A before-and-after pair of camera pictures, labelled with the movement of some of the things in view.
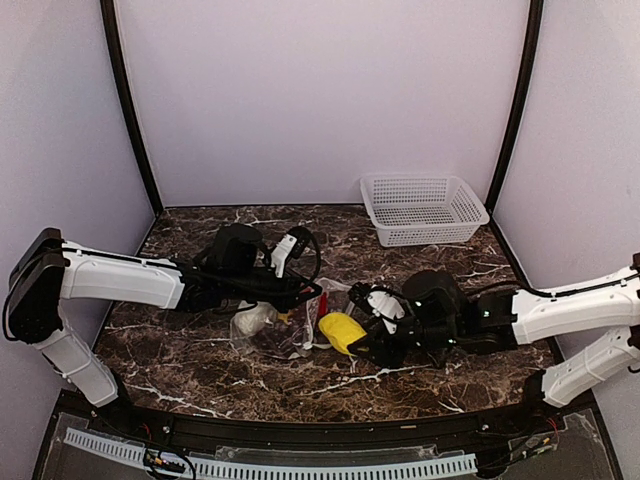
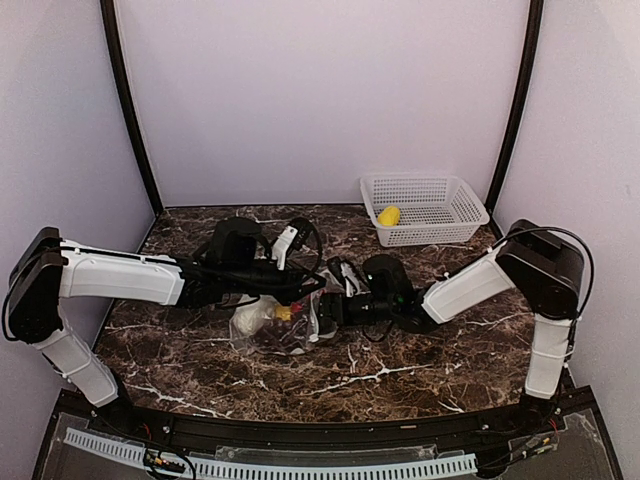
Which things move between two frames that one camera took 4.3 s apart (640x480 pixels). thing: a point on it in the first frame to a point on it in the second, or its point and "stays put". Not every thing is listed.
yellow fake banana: [284, 316] stays put
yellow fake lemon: [341, 330] to [390, 216]
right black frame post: [519, 103] stays put
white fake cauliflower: [246, 322] stays put
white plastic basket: [422, 209] stays put
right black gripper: [383, 352] to [329, 300]
